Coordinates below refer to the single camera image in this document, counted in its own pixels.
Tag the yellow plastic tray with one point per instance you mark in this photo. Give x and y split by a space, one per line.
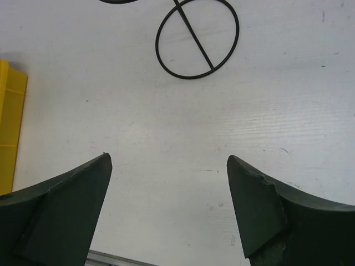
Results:
13 93

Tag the black wire hat stand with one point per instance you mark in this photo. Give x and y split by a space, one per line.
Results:
189 40

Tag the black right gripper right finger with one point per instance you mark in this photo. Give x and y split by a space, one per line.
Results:
281 225

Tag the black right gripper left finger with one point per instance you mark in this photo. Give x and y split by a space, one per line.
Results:
53 222

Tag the aluminium table edge rail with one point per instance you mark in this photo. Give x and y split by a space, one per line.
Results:
99 258

